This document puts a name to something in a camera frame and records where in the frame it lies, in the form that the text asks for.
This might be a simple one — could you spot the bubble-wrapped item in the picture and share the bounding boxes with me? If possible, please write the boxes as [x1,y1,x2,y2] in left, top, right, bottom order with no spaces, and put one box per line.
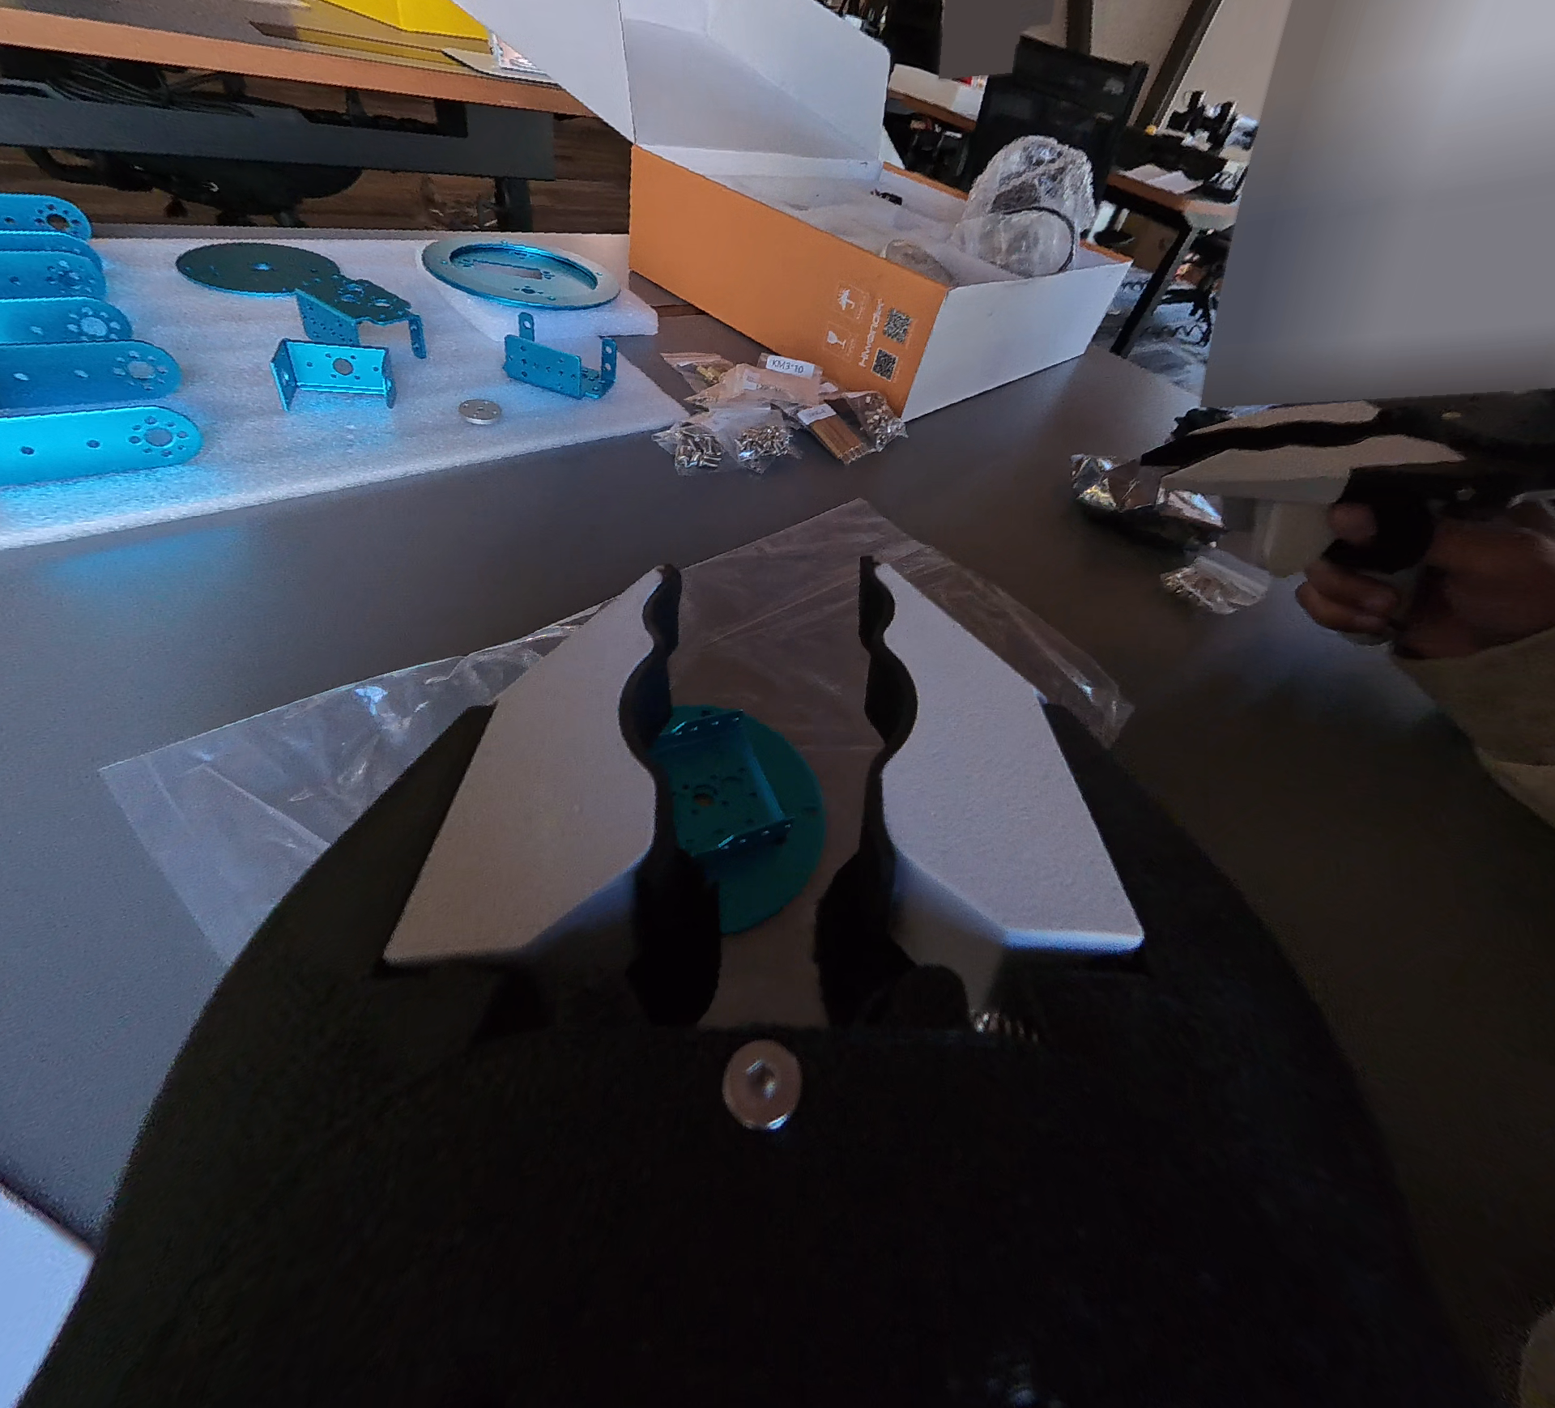
[953,134,1099,281]

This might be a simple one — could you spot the silver foil bag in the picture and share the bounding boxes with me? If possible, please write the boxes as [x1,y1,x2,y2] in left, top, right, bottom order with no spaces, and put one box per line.
[1070,450,1229,555]

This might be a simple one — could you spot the bag of silver screws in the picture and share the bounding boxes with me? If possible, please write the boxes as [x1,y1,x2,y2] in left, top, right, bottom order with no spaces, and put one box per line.
[655,419,739,479]
[718,401,806,478]

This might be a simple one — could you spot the teal round disc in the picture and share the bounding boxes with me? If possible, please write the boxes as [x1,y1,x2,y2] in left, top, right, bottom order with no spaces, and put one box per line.
[176,242,346,297]

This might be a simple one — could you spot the background desk with black frame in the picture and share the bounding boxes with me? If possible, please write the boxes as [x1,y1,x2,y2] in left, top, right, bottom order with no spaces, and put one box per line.
[0,5,598,233]

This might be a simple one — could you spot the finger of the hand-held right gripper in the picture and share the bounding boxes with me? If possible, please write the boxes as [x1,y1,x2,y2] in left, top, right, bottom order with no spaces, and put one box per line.
[1140,401,1390,466]
[1153,432,1463,505]

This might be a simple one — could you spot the blue perforated U bracket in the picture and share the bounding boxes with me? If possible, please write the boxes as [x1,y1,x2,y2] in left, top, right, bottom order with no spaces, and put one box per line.
[502,310,622,405]

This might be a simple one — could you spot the white foam sheet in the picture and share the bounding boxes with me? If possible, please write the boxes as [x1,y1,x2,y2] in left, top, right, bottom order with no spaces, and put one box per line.
[0,228,695,555]

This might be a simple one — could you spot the grey desk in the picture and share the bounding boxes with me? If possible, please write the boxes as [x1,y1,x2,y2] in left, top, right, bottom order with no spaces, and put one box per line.
[0,340,1555,1408]

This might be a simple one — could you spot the large clear plastic bag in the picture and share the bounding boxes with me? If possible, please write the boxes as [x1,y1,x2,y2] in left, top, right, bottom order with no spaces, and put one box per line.
[100,497,1138,966]

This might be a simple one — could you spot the bag of brass standoffs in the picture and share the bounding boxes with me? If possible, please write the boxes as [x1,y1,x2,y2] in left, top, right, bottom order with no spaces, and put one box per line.
[796,396,879,466]

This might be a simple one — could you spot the orange and white cardboard box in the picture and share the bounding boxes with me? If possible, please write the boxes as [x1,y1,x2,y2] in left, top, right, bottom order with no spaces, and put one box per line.
[413,0,1135,427]

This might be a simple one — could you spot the blue long U bracket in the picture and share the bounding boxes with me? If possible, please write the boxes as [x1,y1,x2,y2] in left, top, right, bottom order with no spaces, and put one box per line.
[0,192,96,247]
[0,234,139,349]
[0,338,207,489]

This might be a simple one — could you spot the bag of brass spacers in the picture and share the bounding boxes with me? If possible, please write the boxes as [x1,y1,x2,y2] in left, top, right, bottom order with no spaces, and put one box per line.
[663,349,770,403]

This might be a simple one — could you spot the person's right hand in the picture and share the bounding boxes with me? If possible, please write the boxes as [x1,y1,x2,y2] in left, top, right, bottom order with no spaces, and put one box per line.
[1294,497,1555,662]

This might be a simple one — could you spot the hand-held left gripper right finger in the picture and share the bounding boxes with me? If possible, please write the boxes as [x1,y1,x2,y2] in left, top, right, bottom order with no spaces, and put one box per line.
[814,555,1147,1027]

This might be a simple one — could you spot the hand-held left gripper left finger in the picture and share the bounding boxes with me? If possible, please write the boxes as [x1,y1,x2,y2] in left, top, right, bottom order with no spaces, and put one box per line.
[384,564,720,1027]

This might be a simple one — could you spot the black mesh chair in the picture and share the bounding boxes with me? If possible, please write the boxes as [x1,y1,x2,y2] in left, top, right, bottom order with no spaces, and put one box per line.
[976,33,1153,189]

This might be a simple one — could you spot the blue square servo bracket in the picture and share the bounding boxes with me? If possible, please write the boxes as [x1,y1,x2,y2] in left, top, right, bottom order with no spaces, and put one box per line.
[648,705,794,862]

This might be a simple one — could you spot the teal perforated bracket with legs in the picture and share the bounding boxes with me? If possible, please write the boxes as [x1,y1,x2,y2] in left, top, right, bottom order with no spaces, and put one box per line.
[294,270,431,362]

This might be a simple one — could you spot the blue round base plate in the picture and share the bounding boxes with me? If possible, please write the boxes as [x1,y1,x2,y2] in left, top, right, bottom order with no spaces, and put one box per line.
[681,705,830,940]

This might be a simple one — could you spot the printed instruction sheet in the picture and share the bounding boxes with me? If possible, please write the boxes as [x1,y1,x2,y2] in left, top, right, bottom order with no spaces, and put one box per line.
[0,1183,100,1408]

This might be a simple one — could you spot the blue ring plate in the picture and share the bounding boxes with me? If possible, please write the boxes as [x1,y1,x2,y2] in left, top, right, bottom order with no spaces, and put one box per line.
[421,234,624,314]

